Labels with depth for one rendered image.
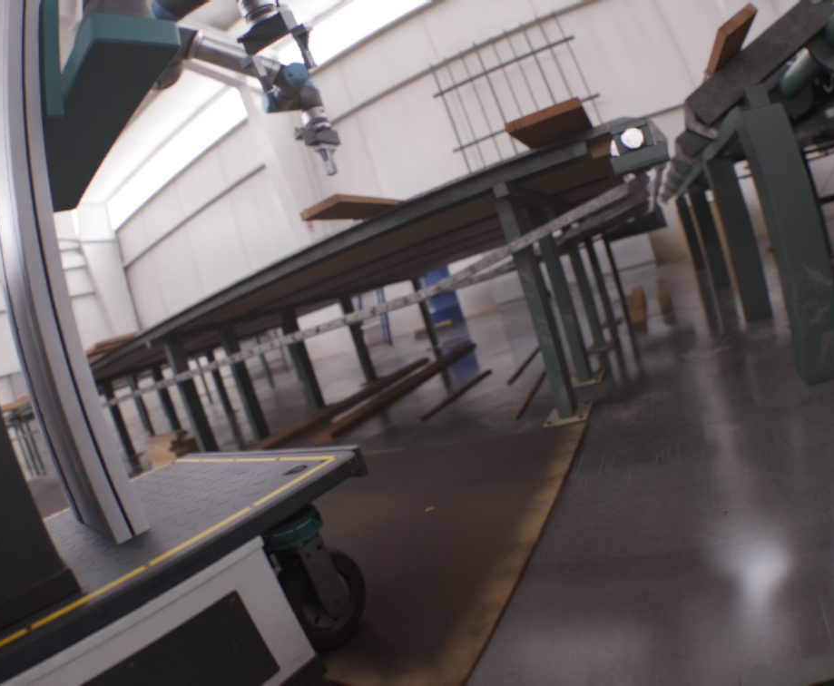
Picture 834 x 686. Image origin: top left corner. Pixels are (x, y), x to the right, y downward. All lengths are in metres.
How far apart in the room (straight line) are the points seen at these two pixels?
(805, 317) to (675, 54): 6.81
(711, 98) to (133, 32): 1.31
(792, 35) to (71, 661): 1.87
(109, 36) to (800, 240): 1.52
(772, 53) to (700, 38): 6.61
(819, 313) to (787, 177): 0.37
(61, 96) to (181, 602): 0.78
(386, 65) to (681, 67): 4.94
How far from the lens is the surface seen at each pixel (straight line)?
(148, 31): 0.85
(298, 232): 8.73
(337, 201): 1.39
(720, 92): 1.45
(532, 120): 1.25
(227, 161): 11.44
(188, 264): 12.64
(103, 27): 0.82
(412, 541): 1.15
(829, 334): 1.47
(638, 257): 6.91
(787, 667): 0.61
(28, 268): 0.78
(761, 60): 1.51
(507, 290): 7.26
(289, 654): 0.72
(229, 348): 3.06
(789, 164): 1.42
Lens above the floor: 0.52
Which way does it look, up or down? 5 degrees down
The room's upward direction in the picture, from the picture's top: 18 degrees counter-clockwise
